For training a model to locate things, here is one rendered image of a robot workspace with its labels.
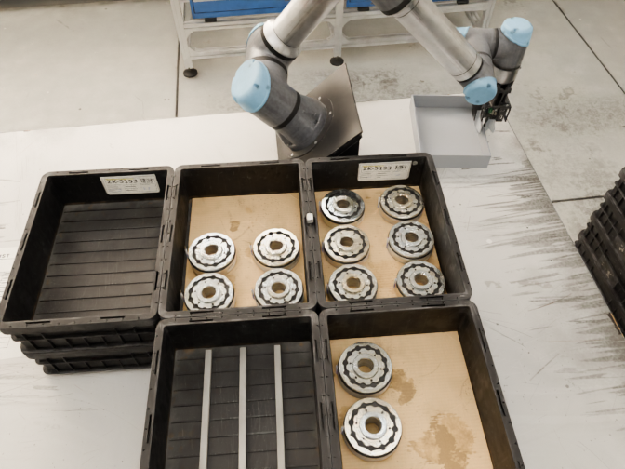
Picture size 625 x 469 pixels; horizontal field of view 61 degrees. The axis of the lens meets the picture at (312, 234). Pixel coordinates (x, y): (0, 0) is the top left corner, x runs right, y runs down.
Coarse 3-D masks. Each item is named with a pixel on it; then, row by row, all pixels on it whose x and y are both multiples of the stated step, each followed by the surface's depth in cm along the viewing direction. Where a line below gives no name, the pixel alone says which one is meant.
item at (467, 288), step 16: (320, 160) 122; (336, 160) 122; (352, 160) 122; (368, 160) 123; (432, 160) 122; (432, 176) 119; (448, 224) 113; (320, 256) 106; (320, 272) 104; (464, 272) 104; (320, 288) 101; (464, 288) 101; (320, 304) 99; (336, 304) 99; (352, 304) 99; (368, 304) 99; (384, 304) 99
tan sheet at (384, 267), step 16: (320, 192) 130; (368, 192) 130; (320, 208) 126; (368, 208) 126; (320, 224) 124; (368, 224) 124; (384, 224) 124; (320, 240) 121; (384, 240) 121; (368, 256) 118; (384, 256) 118; (432, 256) 118; (384, 272) 116; (384, 288) 113
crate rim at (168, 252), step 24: (192, 168) 121; (216, 168) 121; (168, 240) 108; (168, 264) 105; (312, 264) 105; (168, 288) 102; (312, 288) 101; (168, 312) 98; (192, 312) 98; (216, 312) 98; (240, 312) 98; (264, 312) 98
